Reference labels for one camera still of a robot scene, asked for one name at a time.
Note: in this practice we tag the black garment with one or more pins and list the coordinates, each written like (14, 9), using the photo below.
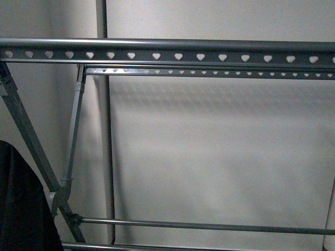
(26, 221)

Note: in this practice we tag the grey backdrop stand pole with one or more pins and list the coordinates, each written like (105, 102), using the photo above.
(104, 106)

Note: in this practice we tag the grey metal drying rack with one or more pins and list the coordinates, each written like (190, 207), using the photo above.
(152, 57)

